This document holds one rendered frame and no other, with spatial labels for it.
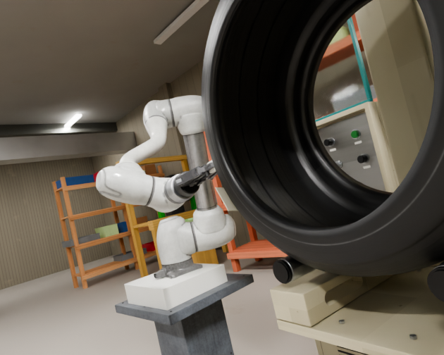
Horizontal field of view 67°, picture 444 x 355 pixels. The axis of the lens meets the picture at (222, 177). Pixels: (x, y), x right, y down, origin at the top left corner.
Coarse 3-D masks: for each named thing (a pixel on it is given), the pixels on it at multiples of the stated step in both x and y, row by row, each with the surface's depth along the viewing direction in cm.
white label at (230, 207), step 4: (216, 188) 71; (220, 188) 72; (220, 192) 70; (224, 192) 72; (220, 196) 70; (224, 196) 71; (224, 200) 70; (228, 200) 71; (224, 204) 69; (228, 204) 70; (232, 204) 71; (228, 208) 68; (232, 208) 69; (236, 208) 71
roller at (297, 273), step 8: (288, 256) 64; (280, 264) 62; (288, 264) 62; (296, 264) 62; (304, 264) 63; (280, 272) 62; (288, 272) 61; (296, 272) 62; (304, 272) 63; (280, 280) 62; (288, 280) 61
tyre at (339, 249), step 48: (240, 0) 56; (288, 0) 71; (336, 0) 71; (432, 0) 34; (240, 48) 74; (288, 48) 81; (432, 48) 34; (240, 96) 79; (288, 96) 86; (240, 144) 79; (288, 144) 86; (432, 144) 36; (240, 192) 63; (288, 192) 79; (336, 192) 79; (384, 192) 72; (432, 192) 37; (288, 240) 56; (336, 240) 48; (384, 240) 42; (432, 240) 39
